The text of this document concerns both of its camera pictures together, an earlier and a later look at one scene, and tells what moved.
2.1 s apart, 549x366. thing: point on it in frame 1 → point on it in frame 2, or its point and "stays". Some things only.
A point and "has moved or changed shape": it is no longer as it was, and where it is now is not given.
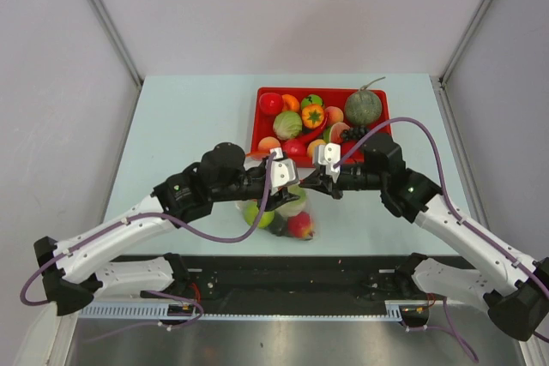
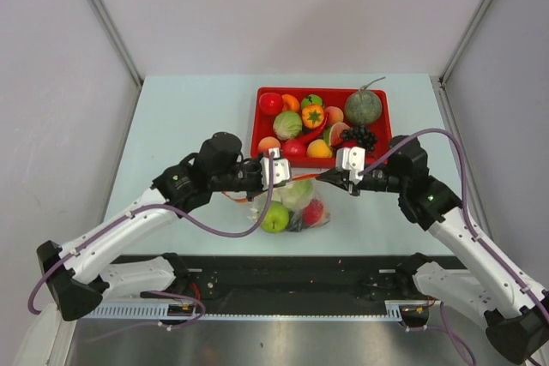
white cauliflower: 297,206 stays
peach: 266,143 stays
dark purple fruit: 278,225 → 295,220
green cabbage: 287,125 stays
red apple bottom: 294,147 stays
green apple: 250,214 → 276,219
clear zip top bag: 293,219 has moved or changed shape
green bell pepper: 311,99 stays
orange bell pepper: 312,116 stays
